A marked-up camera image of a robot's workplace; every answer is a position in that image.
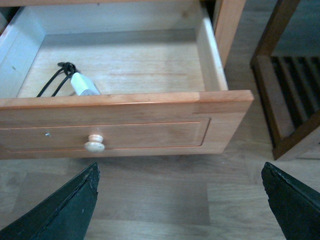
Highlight white charger with black cable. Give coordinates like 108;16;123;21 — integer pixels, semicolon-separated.
36;62;101;98

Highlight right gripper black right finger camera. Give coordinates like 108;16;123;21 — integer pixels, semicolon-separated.
261;162;320;240

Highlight drawer wooden knob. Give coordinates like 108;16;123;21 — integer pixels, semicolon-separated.
83;134;105;153

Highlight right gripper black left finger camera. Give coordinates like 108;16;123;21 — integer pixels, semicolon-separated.
0;162;100;240

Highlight wooden nightstand cabinet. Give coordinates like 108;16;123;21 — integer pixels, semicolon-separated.
0;0;246;66

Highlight dark wooden slatted rack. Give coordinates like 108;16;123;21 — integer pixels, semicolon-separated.
250;0;320;160

